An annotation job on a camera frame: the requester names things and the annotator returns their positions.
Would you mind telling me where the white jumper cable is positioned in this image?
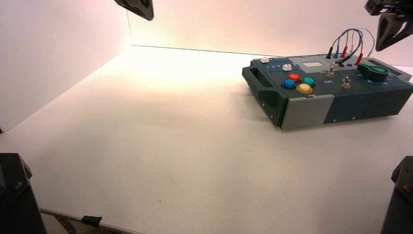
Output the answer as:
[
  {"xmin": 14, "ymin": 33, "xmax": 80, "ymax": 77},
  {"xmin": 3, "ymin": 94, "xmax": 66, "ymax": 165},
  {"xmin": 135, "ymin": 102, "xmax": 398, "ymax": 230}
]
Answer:
[{"xmin": 350, "ymin": 27, "xmax": 376, "ymax": 59}]

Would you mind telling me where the green rotary knob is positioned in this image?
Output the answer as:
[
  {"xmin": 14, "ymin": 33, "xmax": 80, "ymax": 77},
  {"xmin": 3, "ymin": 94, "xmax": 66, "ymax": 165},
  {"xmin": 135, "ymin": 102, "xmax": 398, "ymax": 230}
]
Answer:
[{"xmin": 357, "ymin": 62, "xmax": 390, "ymax": 82}]

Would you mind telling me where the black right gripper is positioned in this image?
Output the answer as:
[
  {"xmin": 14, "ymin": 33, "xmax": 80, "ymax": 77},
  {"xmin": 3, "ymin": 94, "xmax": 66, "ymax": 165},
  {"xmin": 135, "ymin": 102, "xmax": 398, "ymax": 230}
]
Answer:
[{"xmin": 364, "ymin": 0, "xmax": 413, "ymax": 52}]

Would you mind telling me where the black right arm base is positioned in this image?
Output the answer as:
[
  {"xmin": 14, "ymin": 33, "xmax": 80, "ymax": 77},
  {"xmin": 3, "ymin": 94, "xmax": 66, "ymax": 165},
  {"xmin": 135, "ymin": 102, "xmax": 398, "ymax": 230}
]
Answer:
[{"xmin": 380, "ymin": 156, "xmax": 413, "ymax": 234}]

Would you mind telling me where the yellow dome push button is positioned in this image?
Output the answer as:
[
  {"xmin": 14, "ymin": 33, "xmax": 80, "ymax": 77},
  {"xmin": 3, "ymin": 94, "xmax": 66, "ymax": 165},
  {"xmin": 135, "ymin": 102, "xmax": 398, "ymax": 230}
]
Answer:
[{"xmin": 296, "ymin": 83, "xmax": 313, "ymax": 95}]

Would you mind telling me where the black plug jumper cable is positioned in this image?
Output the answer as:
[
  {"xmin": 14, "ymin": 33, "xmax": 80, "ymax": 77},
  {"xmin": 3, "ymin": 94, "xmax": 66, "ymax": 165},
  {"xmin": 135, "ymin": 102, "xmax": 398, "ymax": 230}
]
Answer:
[{"xmin": 326, "ymin": 29, "xmax": 364, "ymax": 67}]

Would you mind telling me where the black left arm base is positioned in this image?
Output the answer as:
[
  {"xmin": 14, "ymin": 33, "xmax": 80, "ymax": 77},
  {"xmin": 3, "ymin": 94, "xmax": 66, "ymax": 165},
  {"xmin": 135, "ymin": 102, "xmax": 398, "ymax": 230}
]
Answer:
[{"xmin": 0, "ymin": 153, "xmax": 47, "ymax": 234}]

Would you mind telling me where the red plug jumper cable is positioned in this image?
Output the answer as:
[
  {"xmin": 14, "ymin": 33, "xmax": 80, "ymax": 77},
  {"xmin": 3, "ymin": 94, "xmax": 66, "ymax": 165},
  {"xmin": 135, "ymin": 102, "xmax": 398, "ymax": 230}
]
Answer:
[{"xmin": 340, "ymin": 31, "xmax": 364, "ymax": 67}]

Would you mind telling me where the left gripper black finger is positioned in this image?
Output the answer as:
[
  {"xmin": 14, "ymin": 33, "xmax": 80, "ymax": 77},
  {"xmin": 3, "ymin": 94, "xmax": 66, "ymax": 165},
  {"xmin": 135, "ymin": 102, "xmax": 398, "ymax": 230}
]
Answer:
[
  {"xmin": 113, "ymin": 0, "xmax": 150, "ymax": 21},
  {"xmin": 137, "ymin": 0, "xmax": 154, "ymax": 21}
]

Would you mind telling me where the dark teal grey control box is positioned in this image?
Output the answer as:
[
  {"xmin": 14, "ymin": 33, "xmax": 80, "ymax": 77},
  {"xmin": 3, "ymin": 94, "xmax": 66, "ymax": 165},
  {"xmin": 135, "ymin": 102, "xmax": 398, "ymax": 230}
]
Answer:
[{"xmin": 242, "ymin": 54, "xmax": 413, "ymax": 130}]

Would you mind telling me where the blue plug jumper cable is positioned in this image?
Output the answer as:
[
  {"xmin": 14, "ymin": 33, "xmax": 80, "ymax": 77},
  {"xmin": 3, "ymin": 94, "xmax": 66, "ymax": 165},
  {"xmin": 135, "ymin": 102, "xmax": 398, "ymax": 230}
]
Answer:
[{"xmin": 333, "ymin": 29, "xmax": 363, "ymax": 59}]

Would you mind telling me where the black table edge clamp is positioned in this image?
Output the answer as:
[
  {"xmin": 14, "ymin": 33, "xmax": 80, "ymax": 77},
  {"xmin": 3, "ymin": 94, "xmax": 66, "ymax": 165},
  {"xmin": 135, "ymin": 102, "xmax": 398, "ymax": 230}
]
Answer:
[{"xmin": 81, "ymin": 215, "xmax": 103, "ymax": 227}]

